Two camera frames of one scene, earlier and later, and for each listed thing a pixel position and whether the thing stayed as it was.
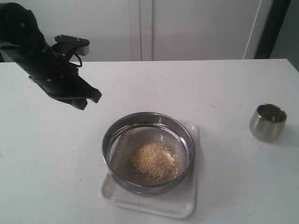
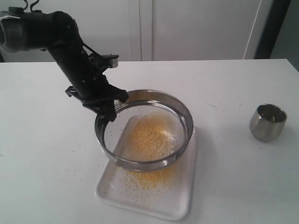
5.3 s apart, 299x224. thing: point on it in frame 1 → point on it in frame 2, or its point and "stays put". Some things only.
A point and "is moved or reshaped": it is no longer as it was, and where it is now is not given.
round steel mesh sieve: [147, 153] is moved or reshaped
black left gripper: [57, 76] → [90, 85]
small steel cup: [267, 122] stays put
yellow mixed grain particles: [155, 160] is moved or reshaped
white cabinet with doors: [153, 30] stays put
